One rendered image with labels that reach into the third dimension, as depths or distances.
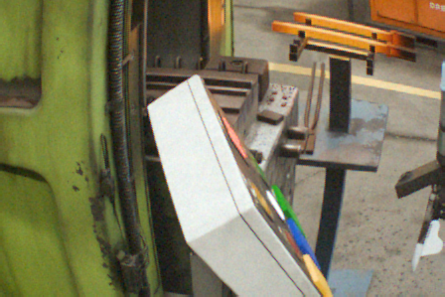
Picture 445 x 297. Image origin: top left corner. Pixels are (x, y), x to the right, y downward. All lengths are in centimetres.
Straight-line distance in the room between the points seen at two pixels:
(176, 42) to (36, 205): 63
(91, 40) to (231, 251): 44
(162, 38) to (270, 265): 105
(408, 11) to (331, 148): 306
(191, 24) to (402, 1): 332
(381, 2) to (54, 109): 398
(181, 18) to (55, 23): 70
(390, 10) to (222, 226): 428
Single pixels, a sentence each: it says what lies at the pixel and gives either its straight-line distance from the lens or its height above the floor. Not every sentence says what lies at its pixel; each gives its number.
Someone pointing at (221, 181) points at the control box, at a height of 119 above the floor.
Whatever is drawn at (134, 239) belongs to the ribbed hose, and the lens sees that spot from 141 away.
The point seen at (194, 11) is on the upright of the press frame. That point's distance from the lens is 182.
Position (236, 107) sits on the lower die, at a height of 99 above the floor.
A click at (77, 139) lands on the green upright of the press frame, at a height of 109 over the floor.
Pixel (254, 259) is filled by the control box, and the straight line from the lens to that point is 88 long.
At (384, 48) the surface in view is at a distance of 206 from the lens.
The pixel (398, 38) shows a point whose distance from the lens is 218.
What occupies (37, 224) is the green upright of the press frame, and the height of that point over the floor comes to 84.
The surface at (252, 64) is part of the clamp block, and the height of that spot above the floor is 98.
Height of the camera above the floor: 164
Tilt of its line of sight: 26 degrees down
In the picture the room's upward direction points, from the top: 1 degrees counter-clockwise
